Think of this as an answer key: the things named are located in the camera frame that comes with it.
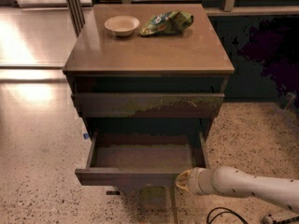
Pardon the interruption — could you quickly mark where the green chip bag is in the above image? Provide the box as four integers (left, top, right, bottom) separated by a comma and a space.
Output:
140, 10, 193, 36

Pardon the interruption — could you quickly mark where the white ceramic bowl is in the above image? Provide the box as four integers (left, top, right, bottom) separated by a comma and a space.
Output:
105, 16, 140, 37

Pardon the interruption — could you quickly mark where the blue tape piece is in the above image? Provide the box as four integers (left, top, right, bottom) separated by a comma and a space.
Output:
83, 133, 90, 140

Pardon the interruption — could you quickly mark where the black cable on floor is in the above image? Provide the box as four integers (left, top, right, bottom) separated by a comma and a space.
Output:
206, 206, 249, 224

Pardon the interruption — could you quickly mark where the drawer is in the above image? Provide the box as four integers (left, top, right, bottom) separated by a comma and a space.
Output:
75, 132, 208, 189

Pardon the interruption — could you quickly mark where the power strip on floor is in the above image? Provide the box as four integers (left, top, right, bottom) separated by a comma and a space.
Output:
262, 215, 299, 224

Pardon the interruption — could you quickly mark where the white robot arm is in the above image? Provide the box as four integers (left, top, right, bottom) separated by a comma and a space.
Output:
176, 166, 299, 214

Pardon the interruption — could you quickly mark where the brown wooden drawer cabinet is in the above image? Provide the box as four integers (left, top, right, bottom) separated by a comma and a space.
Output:
63, 4, 234, 139

